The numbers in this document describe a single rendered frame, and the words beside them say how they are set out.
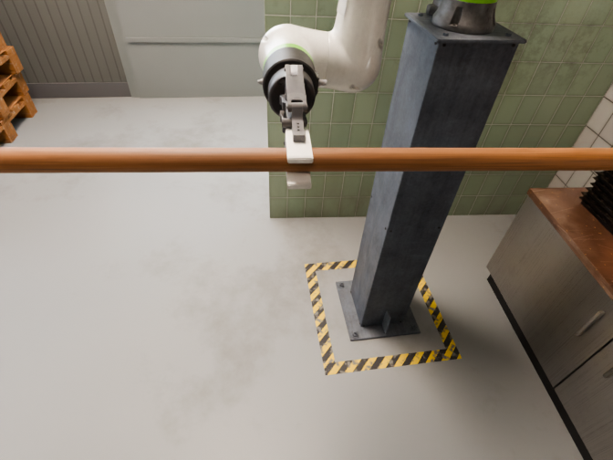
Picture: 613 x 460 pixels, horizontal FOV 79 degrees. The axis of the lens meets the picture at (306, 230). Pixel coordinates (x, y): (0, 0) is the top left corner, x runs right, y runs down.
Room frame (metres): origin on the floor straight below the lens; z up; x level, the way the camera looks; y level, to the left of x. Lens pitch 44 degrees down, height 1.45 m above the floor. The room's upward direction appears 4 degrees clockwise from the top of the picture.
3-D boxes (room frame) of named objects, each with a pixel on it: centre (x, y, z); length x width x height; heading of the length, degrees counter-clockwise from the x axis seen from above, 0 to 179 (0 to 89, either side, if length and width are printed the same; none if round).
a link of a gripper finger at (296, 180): (0.40, 0.02, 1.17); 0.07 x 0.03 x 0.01; 7
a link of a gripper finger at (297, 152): (0.40, 0.02, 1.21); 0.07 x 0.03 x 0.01; 7
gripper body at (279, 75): (0.56, 0.04, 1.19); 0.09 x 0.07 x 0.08; 7
